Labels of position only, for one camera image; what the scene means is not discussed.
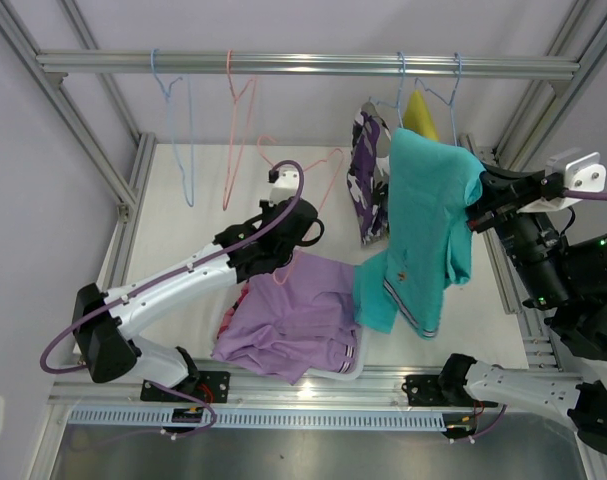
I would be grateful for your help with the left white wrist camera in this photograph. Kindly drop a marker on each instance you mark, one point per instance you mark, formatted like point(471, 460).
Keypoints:
point(285, 186)

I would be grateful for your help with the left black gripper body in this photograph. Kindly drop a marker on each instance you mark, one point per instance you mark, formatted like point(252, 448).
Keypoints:
point(266, 210)

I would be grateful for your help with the white plastic basket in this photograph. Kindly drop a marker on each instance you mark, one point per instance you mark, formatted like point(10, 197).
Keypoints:
point(226, 301)

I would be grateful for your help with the lilac purple trousers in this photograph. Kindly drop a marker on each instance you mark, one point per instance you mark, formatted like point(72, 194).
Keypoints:
point(281, 331)

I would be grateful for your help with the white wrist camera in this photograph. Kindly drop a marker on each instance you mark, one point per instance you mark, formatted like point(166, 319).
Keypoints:
point(569, 170)
point(285, 186)

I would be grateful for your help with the aluminium hanging rail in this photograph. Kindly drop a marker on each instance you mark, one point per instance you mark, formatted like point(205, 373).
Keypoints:
point(316, 64)

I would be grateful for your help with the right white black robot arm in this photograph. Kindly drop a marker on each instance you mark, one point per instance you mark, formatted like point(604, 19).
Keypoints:
point(568, 280)

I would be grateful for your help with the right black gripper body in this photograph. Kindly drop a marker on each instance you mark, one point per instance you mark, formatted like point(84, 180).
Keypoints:
point(506, 200)

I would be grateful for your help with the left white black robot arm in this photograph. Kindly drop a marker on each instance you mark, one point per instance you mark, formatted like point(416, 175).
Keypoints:
point(110, 341)

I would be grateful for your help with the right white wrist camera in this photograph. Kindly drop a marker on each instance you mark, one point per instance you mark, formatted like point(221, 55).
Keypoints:
point(569, 170)

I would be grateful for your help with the white slotted cable duct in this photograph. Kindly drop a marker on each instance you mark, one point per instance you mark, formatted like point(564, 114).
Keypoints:
point(397, 421)

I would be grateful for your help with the pink camouflage trousers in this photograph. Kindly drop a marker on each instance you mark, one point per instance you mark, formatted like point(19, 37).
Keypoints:
point(229, 313)

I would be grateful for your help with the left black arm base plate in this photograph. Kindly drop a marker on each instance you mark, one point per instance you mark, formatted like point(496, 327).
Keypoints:
point(211, 387)

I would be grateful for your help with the olive yellow trousers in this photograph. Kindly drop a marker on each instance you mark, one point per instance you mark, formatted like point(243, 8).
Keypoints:
point(417, 117)

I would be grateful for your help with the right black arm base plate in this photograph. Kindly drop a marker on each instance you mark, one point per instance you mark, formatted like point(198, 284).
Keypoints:
point(424, 391)

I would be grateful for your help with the teal trousers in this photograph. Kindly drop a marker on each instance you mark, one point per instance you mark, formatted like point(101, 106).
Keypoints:
point(430, 245)

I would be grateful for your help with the purple white patterned trousers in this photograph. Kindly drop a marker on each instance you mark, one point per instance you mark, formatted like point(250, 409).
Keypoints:
point(368, 173)

